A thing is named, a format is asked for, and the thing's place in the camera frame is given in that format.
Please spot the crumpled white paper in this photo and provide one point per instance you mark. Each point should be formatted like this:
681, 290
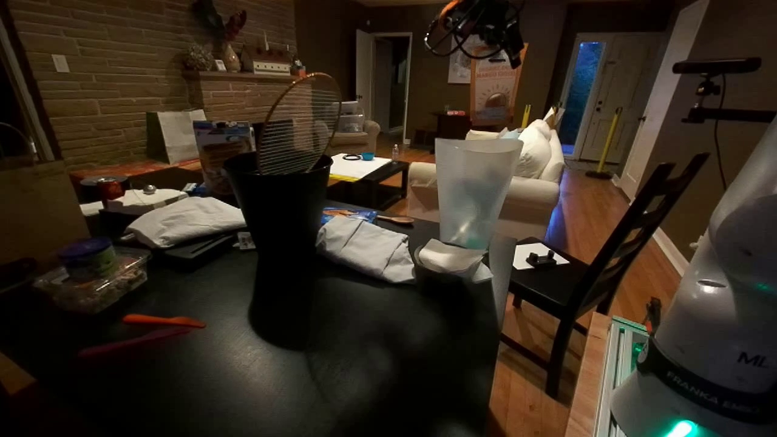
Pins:
371, 248

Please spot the white sofa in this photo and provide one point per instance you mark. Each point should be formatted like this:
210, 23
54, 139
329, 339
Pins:
536, 180

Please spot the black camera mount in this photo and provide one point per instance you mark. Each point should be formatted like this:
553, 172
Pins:
712, 88

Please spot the frosted white plastic container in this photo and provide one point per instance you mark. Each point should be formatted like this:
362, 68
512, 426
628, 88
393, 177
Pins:
473, 185

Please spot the tall black vase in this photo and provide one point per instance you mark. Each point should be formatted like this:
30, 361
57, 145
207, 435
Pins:
283, 203

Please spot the badminton racket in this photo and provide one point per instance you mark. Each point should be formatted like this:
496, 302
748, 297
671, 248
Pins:
297, 126

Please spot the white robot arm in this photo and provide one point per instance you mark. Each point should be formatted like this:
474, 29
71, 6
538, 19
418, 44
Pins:
711, 367

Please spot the red pen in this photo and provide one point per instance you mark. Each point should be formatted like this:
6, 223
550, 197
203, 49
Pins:
163, 320

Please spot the framed wall picture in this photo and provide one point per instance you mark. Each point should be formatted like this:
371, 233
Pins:
461, 68

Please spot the clear plastic food container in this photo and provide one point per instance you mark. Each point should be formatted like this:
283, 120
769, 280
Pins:
94, 275

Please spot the colourful picture box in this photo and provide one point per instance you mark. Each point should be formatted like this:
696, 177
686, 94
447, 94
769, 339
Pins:
217, 144

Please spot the white board on bench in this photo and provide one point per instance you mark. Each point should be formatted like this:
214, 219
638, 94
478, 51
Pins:
178, 133

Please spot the white folded cloth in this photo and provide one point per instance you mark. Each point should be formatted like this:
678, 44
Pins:
186, 219

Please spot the white folded napkin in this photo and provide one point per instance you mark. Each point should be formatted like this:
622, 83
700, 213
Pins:
453, 261

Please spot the wall light switch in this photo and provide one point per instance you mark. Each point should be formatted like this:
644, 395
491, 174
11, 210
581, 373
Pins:
60, 64

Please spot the black wooden chair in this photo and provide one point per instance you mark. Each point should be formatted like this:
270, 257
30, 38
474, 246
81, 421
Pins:
571, 290

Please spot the dark coffee table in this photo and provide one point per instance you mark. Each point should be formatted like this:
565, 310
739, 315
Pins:
367, 180

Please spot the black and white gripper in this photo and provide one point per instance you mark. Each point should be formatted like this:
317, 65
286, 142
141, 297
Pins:
496, 23

